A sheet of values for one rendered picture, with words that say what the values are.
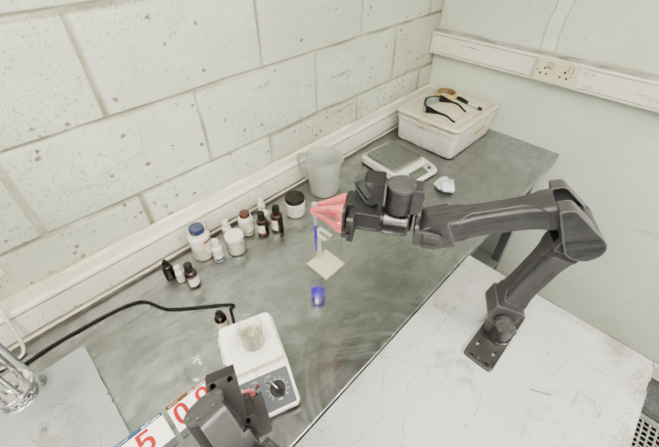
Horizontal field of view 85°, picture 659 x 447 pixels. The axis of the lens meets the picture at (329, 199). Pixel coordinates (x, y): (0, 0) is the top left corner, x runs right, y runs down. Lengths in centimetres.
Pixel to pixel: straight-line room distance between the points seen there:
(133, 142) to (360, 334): 74
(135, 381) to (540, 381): 92
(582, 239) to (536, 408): 41
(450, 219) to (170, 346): 72
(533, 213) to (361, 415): 54
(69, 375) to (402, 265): 87
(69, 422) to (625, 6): 193
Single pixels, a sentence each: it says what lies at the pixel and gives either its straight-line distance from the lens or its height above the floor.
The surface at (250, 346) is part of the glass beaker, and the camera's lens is 84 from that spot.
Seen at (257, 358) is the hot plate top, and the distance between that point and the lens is 85.
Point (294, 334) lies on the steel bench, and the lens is 97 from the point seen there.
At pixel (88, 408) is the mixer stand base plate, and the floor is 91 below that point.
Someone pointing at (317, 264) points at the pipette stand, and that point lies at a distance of 109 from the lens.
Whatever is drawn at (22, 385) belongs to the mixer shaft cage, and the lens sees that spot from 91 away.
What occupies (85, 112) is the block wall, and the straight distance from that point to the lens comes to 98.
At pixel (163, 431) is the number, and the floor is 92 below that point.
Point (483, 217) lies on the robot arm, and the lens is 72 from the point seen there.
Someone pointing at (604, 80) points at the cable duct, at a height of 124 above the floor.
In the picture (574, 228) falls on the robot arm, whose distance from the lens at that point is 73.
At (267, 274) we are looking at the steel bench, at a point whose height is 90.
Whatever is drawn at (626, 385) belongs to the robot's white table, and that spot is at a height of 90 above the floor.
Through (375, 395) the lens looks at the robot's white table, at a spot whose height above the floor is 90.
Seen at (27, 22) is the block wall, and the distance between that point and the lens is 92.
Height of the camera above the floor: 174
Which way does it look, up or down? 40 degrees down
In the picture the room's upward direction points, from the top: straight up
